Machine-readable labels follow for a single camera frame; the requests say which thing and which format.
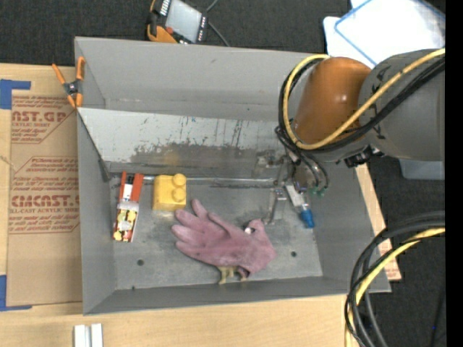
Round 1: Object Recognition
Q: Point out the brown cardboard board, red print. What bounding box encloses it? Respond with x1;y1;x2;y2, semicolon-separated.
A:
0;62;85;309

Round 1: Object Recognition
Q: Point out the grey metal bin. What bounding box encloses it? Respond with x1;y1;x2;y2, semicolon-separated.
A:
74;36;394;316

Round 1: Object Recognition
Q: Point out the orange and white packet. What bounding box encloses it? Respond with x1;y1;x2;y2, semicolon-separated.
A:
111;171;145;244

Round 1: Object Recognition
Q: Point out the pale yellow small object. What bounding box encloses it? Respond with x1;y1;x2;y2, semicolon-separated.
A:
218;265;250;286

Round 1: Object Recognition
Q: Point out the pink rubber glove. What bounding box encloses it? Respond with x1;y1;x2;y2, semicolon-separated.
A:
170;198;278;280

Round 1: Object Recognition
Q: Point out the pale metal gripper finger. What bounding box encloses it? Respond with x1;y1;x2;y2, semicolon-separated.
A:
263;188;279;226
276;188;289;221

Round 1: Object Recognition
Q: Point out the yellow toy building block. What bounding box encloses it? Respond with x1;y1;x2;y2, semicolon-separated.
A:
151;173;188;213

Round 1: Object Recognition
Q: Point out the white tube with blue cap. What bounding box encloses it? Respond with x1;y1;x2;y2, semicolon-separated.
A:
284;183;316;230

